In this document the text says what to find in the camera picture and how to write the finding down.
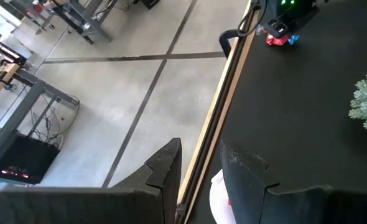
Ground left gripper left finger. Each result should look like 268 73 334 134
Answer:
0 138 183 224

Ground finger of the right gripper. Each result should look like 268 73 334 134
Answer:
264 19 289 39

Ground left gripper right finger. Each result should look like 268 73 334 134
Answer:
220 139 367 224

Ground small red wrapped candy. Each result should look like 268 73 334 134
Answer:
266 33 289 47

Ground black table clamp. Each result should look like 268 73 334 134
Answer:
218 29 241 59

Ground black computer case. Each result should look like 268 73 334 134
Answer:
0 132 62 185

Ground white jack-o-lantern bucket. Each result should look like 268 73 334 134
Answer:
210 169 237 224

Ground wooden plank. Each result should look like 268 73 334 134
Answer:
0 63 20 109

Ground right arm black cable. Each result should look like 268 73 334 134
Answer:
236 0 267 38

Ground tangled floor cables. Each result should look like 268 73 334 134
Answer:
27 93 81 150

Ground grey metal table frame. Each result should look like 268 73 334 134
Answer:
0 68 80 175
51 0 119 45

